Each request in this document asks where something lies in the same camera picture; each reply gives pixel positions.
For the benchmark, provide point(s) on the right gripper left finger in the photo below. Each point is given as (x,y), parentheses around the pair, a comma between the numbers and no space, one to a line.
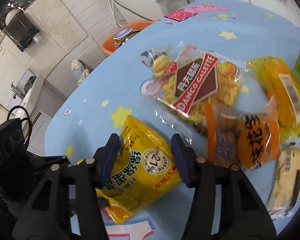
(46,215)

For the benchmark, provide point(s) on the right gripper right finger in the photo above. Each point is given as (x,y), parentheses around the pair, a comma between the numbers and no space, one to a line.
(225,203)

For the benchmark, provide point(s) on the white cracker snack pack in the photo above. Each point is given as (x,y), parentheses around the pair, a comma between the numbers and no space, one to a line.
(286,185)

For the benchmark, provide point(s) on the orange peanut snack bag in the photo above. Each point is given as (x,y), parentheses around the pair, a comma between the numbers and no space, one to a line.
(245,139)

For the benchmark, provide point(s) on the yellow chips snack bag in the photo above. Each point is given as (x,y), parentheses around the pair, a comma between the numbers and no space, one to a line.
(144,171)

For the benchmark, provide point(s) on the Danco Galette snack bag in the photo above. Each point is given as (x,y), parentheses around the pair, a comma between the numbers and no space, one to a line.
(186,78)

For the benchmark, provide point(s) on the yellow barcode snack pack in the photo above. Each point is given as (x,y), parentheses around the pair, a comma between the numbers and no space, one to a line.
(276,78)

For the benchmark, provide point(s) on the orange plastic basin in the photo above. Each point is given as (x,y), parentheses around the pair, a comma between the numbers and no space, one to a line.
(116,39)

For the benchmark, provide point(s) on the blue cartoon tablecloth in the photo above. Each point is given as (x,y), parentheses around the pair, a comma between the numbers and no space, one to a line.
(123,85)

